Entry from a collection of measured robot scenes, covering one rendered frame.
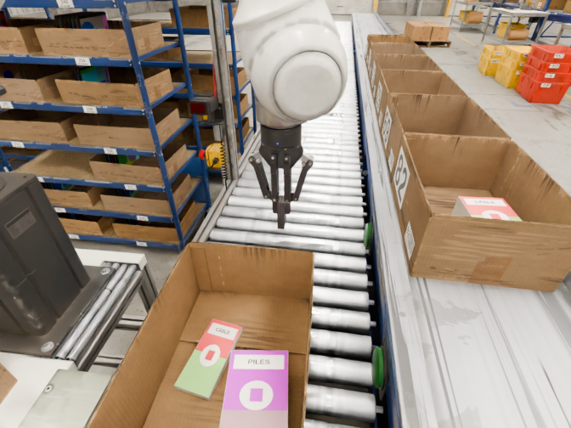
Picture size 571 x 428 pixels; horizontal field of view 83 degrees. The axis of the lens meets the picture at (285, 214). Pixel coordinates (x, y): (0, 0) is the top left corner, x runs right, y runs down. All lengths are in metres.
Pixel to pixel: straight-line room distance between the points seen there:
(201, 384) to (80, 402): 0.23
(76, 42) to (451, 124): 1.54
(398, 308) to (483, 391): 0.18
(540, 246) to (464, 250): 0.13
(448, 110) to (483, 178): 0.40
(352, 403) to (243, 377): 0.22
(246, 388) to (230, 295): 0.28
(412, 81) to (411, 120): 0.40
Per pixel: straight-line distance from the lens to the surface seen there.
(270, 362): 0.66
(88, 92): 1.76
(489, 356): 0.70
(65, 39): 1.74
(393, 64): 2.15
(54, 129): 1.98
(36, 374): 0.90
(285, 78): 0.33
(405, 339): 0.65
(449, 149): 1.05
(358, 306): 0.87
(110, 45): 1.63
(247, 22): 0.38
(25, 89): 1.96
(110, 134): 1.79
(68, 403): 0.82
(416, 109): 1.40
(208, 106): 1.13
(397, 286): 0.72
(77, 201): 2.19
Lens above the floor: 1.41
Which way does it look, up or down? 36 degrees down
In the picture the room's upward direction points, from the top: straight up
